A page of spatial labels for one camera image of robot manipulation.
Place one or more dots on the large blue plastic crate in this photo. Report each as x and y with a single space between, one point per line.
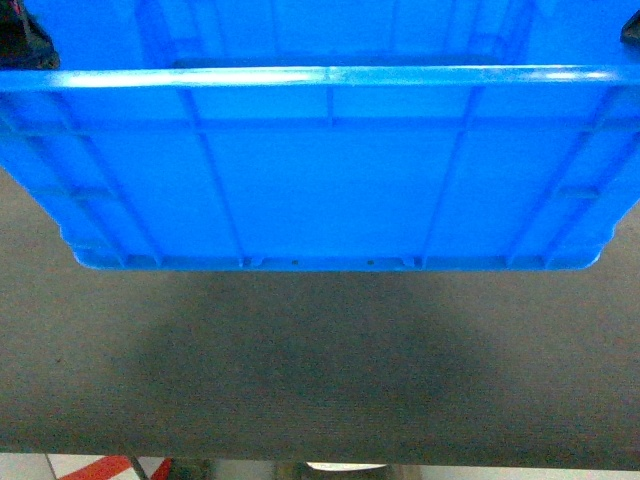
329 135

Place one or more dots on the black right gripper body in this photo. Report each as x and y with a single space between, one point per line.
630 32

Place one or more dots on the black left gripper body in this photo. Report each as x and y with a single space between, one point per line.
25 45

